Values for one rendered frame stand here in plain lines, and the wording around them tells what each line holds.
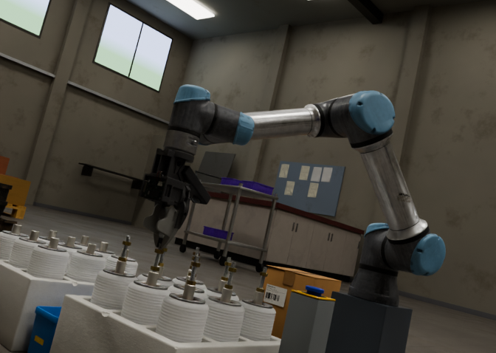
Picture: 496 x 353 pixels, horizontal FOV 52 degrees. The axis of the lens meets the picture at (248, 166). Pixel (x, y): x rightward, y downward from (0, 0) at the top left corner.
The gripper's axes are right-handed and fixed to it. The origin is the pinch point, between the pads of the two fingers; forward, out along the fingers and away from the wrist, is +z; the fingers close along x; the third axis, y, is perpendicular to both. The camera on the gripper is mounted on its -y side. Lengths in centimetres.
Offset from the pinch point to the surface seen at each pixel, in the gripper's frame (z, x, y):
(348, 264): 2, -289, -776
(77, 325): 21.7, -11.9, 7.2
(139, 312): 14.8, 2.5, 4.6
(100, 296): 14.9, -10.7, 4.1
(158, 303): 12.3, 4.6, 1.8
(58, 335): 25.7, -17.9, 6.7
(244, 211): -41, -375, -552
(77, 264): 12.9, -39.2, -9.8
